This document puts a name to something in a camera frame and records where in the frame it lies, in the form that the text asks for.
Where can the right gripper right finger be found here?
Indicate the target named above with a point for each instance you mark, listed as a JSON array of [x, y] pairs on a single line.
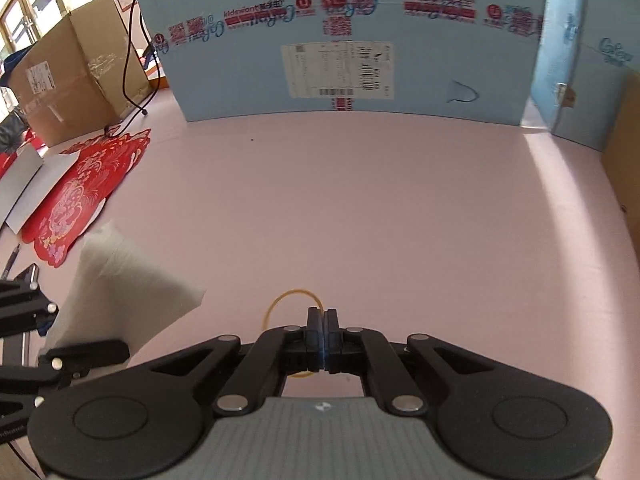
[[489, 416]]

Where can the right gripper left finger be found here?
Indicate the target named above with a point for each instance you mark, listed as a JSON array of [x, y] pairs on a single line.
[[150, 417]]

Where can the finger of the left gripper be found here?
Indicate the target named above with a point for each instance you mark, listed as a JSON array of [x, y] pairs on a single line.
[[24, 388], [24, 308]]

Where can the white fabric shopping bag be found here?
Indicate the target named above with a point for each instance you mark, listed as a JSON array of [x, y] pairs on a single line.
[[120, 293]]

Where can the yellow rubber band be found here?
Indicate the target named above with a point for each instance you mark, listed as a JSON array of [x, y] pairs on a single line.
[[288, 306]]

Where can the white cardboard sheet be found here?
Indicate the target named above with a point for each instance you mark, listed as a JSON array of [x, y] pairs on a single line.
[[28, 181]]

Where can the red paper-cut decoration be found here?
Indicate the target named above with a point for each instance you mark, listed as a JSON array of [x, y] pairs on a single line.
[[77, 199]]

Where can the brown cardboard box left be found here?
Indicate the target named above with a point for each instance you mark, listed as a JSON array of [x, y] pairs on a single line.
[[81, 76]]

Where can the brown cardboard box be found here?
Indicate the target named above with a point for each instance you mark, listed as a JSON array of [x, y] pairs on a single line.
[[81, 76], [621, 157]]

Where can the brown cardboard box right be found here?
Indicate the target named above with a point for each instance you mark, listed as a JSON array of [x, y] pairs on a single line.
[[621, 157]]

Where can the large blue cardboard box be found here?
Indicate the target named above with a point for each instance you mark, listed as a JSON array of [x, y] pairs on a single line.
[[469, 59]]

